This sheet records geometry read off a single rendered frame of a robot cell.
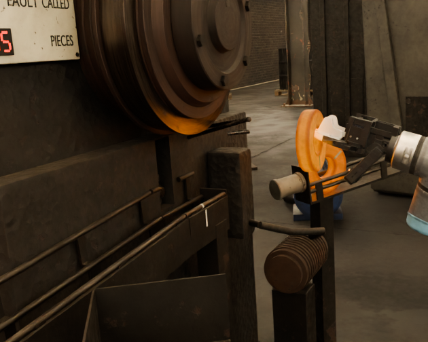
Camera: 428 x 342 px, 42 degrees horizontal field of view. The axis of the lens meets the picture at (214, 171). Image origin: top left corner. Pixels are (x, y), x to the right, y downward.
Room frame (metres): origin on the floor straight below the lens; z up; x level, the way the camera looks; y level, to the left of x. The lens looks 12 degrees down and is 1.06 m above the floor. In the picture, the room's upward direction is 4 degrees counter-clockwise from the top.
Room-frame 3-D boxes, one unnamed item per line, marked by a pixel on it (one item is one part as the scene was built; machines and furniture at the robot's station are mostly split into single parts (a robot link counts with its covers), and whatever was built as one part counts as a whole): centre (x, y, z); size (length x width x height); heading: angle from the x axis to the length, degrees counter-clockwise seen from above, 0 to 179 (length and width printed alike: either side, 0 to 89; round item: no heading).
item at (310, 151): (1.36, -0.25, 0.82); 0.16 x 0.03 x 0.16; 152
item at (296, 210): (3.44, -0.64, 0.17); 0.57 x 0.31 x 0.34; 172
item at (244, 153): (1.47, -0.04, 0.68); 0.11 x 0.08 x 0.24; 62
